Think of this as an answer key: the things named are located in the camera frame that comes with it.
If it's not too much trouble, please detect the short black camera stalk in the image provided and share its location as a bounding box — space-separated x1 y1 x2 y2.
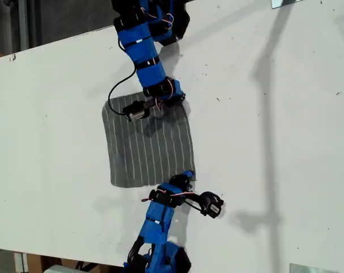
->
143 98 160 111
185 192 204 202

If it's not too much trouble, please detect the black camera box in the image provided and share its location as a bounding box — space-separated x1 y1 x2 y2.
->
122 101 149 122
199 192 225 219

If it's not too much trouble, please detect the red white servo wire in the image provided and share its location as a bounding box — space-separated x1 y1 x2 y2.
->
142 191 196 201
155 76 176 111

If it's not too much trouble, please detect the white plastic object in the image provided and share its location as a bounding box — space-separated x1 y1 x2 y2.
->
44 264 79 273

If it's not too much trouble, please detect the grey vertical bar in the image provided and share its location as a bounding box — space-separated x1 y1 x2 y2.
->
17 0 30 53

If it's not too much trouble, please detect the grey striped square towel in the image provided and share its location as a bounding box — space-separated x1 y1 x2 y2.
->
101 90 197 188

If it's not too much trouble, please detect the black camera cable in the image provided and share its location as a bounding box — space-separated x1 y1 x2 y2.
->
108 38 139 117
185 198 208 216

